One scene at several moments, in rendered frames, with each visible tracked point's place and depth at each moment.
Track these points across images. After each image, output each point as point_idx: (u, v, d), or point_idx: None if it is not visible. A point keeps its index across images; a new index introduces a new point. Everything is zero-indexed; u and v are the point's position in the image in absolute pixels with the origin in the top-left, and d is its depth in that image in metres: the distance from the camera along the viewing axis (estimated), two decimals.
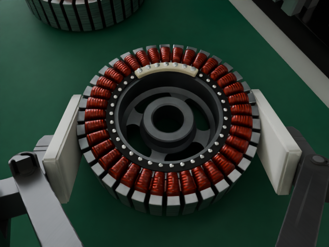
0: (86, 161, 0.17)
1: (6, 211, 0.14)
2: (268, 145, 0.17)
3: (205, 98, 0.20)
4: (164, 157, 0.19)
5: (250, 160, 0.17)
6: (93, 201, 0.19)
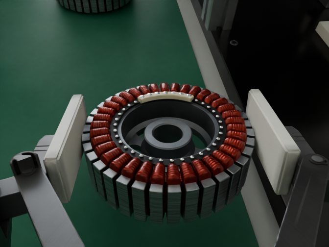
0: (88, 162, 0.17)
1: (8, 211, 0.14)
2: (267, 144, 0.17)
3: (201, 121, 0.22)
4: None
5: (247, 158, 0.17)
6: (25, 92, 0.30)
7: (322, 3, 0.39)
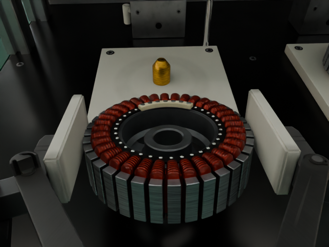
0: (88, 162, 0.18)
1: (8, 211, 0.14)
2: (267, 144, 0.17)
3: (201, 128, 0.22)
4: None
5: (247, 155, 0.17)
6: None
7: (132, 34, 0.43)
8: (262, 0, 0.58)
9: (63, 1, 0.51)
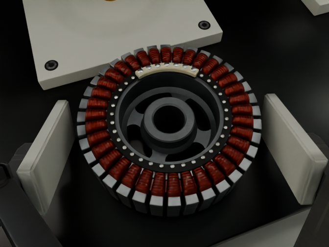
0: (87, 161, 0.17)
1: None
2: (289, 152, 0.16)
3: (206, 98, 0.20)
4: (165, 157, 0.19)
5: (251, 161, 0.17)
6: None
7: None
8: None
9: None
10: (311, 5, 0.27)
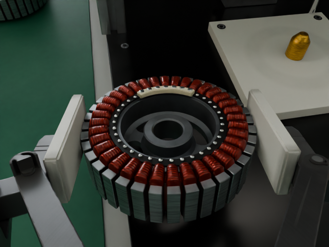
0: (87, 161, 0.17)
1: (7, 211, 0.14)
2: (268, 145, 0.17)
3: (203, 116, 0.21)
4: None
5: (249, 157, 0.17)
6: None
7: (223, 3, 0.40)
8: None
9: None
10: None
